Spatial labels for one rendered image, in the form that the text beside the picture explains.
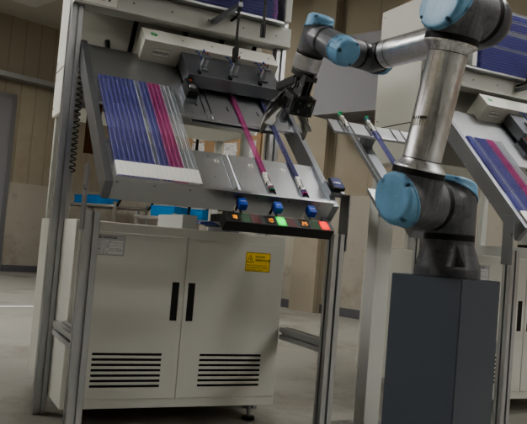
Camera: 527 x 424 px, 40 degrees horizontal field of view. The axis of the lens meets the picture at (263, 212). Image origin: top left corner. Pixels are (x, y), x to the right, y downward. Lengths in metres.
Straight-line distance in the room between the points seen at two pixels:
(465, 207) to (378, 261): 0.77
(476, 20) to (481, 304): 0.62
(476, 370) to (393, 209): 0.41
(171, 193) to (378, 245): 0.78
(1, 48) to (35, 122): 0.97
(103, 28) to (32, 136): 6.97
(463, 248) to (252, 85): 1.07
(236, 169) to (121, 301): 0.53
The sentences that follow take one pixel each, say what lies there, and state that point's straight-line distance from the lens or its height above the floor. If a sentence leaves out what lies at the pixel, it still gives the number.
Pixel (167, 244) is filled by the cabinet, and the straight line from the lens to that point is 2.26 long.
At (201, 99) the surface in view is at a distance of 2.38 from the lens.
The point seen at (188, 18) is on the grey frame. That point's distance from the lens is 2.55.
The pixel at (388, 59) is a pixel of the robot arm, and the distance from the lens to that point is 1.91.
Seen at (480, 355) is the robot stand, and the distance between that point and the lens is 1.71.
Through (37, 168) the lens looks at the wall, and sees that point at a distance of 9.55.
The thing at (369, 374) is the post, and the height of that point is 0.20.
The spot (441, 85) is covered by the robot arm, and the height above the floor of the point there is 0.96.
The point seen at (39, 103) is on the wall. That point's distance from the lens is 9.62.
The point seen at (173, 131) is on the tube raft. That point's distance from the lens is 2.15.
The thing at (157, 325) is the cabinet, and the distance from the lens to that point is 2.27.
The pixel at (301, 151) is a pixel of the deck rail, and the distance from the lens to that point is 2.35.
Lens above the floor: 0.59
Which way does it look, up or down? 3 degrees up
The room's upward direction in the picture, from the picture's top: 5 degrees clockwise
